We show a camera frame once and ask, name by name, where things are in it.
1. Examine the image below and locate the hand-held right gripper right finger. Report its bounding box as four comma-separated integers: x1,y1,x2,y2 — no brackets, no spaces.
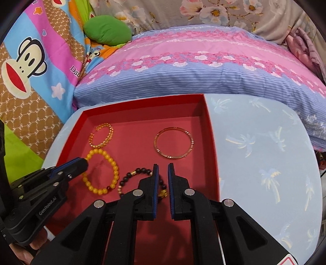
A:
167,163,299,265

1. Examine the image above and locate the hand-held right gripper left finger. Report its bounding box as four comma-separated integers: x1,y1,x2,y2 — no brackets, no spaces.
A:
32,164,160,265

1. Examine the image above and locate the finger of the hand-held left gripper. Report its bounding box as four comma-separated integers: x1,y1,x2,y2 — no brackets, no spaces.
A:
9,157,87,194
19,161,89,204

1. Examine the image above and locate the black bead bracelet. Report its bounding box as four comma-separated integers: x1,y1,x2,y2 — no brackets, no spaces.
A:
118,167,169,202

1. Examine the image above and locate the yellow bead bracelet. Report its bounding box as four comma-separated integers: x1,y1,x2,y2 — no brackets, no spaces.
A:
81,149,119,195

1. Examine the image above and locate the red cardboard box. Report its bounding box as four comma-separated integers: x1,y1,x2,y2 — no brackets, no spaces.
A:
46,94,221,265

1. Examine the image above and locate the person's left hand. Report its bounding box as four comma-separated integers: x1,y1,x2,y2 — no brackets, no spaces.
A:
9,227,51,265

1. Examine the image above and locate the gold bangle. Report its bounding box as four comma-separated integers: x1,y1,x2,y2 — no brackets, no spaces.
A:
154,127,194,160

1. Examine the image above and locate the monkey printed blanket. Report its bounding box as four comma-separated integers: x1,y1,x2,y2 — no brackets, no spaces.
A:
0,0,133,184

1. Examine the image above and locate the pink and blue floral pillow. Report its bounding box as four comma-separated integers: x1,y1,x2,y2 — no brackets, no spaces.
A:
73,24,326,152

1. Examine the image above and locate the green cushion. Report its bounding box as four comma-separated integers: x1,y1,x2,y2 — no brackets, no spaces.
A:
84,15,132,46

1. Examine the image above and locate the beige floral cloth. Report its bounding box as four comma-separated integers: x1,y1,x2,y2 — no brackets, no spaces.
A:
89,0,319,44

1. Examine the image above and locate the pink purple folded cloth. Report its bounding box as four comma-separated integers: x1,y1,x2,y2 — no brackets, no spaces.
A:
285,28,326,85

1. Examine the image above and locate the small amber bead bracelet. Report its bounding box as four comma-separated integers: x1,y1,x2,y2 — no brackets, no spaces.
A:
89,123,114,149

